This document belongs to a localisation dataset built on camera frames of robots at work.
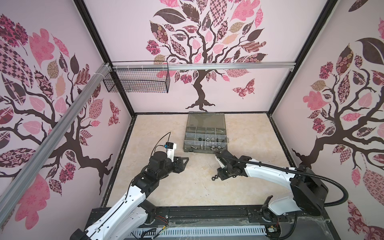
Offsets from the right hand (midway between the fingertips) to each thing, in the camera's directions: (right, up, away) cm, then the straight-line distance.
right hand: (219, 172), depth 86 cm
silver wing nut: (-2, +13, +12) cm, 18 cm away
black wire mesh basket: (-51, +59, +9) cm, 79 cm away
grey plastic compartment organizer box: (-7, +23, +16) cm, 29 cm away
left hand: (-20, +9, -9) cm, 23 cm away
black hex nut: (-4, -4, 0) cm, 5 cm away
